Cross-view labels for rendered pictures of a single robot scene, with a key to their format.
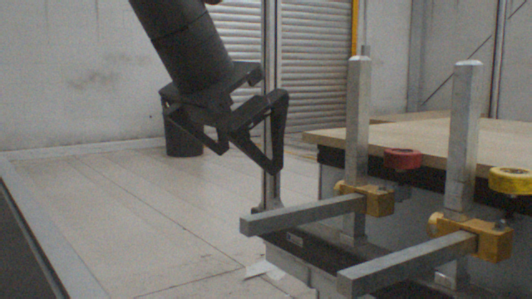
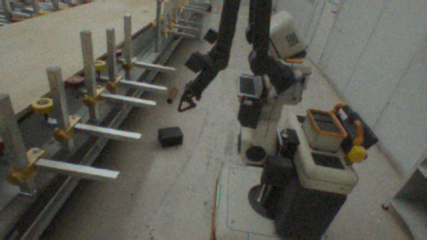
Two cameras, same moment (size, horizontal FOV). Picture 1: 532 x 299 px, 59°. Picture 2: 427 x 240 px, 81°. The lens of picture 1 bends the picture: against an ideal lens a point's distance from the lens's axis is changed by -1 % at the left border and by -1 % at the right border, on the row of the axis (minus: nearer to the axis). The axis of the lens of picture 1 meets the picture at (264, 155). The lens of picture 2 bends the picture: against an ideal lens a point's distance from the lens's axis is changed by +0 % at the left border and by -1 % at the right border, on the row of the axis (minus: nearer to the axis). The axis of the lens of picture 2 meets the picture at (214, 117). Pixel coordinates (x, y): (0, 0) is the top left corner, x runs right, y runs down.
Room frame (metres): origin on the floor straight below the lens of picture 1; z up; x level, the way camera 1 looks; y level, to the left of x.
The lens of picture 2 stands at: (1.15, 0.63, 1.52)
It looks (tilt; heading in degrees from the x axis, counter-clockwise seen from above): 32 degrees down; 213
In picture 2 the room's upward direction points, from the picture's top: 11 degrees clockwise
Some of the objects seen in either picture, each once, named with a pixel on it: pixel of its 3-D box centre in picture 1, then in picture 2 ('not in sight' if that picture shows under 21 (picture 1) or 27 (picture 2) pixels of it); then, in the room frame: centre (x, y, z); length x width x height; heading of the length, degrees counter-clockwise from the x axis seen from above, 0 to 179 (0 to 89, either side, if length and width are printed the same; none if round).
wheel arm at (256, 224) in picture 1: (335, 207); (57, 168); (0.92, -0.14, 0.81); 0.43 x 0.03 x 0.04; 125
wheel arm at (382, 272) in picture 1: (442, 251); (91, 130); (0.71, -0.28, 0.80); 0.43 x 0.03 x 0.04; 125
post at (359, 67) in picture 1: (356, 168); (18, 157); (1.00, -0.20, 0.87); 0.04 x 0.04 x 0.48; 35
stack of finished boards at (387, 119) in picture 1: (426, 120); not in sight; (7.63, -2.63, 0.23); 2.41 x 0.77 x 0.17; 126
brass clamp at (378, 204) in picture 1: (362, 197); (27, 166); (0.98, -0.21, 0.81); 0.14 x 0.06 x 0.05; 35
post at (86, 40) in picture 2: not in sight; (91, 79); (0.59, -0.48, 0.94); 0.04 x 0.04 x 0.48; 35
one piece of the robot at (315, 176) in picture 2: not in sight; (299, 169); (-0.10, 0.46, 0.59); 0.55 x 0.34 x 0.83; 35
